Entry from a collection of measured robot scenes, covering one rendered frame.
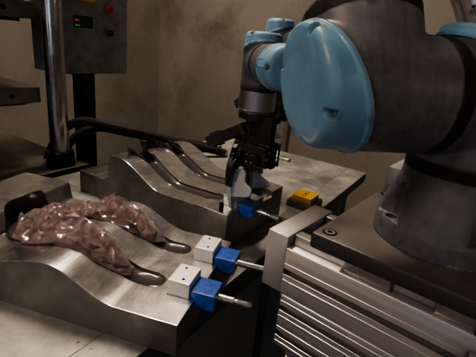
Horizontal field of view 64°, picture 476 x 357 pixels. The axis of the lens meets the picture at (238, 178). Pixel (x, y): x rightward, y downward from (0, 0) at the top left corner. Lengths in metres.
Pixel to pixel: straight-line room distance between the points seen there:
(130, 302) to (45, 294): 0.14
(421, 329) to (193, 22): 3.29
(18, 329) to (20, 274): 0.08
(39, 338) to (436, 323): 0.53
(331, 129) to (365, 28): 0.09
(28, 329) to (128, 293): 0.15
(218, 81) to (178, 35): 0.62
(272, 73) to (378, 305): 0.37
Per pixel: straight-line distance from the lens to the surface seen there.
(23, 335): 0.68
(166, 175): 0.99
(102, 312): 0.63
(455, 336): 0.49
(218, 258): 0.69
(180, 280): 0.61
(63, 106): 1.36
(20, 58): 3.26
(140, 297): 0.62
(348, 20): 0.36
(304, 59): 0.36
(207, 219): 0.84
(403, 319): 0.50
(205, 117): 3.46
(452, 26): 0.44
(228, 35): 3.27
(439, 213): 0.44
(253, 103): 0.75
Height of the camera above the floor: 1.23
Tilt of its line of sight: 20 degrees down
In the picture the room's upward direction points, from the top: 6 degrees clockwise
